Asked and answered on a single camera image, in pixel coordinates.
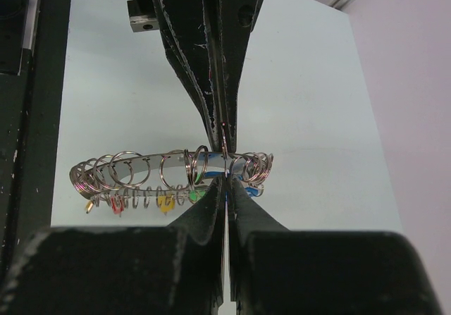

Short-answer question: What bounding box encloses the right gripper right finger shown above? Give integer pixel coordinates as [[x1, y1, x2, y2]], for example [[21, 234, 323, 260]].
[[227, 177, 288, 314]]

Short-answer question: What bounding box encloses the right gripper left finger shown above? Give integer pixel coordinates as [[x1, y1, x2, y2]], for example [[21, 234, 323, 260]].
[[154, 175, 226, 314]]

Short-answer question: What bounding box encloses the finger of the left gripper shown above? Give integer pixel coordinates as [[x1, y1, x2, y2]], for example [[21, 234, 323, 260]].
[[154, 0, 222, 151], [218, 0, 264, 152]]

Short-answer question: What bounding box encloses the blue tag key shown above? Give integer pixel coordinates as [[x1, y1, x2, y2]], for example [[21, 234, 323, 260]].
[[187, 152, 273, 242]]

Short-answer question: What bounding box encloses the green key tag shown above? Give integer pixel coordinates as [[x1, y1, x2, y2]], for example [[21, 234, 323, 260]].
[[187, 189, 206, 204]]

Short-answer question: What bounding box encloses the yellow key tag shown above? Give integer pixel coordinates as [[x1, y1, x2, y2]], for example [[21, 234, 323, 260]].
[[156, 195, 175, 214]]

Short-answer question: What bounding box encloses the red key tag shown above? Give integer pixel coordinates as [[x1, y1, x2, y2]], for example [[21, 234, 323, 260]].
[[110, 195, 124, 214]]

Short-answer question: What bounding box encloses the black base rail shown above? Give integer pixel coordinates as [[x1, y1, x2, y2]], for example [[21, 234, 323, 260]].
[[1, 0, 71, 275]]

